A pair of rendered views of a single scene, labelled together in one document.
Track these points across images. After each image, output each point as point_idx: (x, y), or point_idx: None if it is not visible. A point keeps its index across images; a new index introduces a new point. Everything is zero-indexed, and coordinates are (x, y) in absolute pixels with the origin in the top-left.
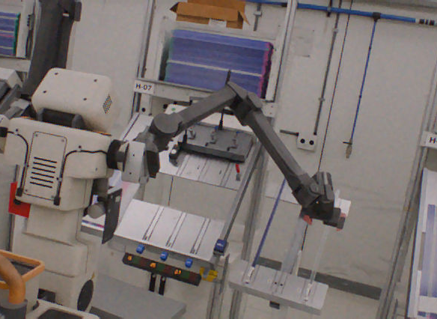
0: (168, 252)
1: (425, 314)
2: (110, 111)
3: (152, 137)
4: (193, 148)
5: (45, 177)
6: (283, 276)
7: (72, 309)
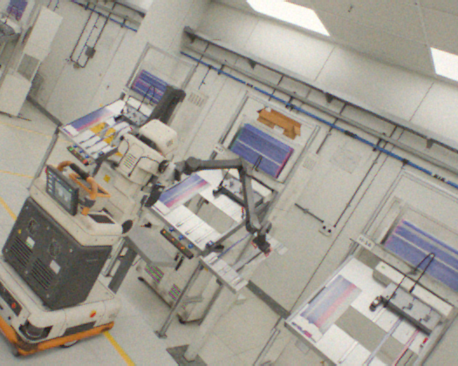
0: (184, 237)
1: (295, 324)
2: (170, 147)
3: (182, 165)
4: (228, 192)
5: (129, 163)
6: (229, 268)
7: (113, 220)
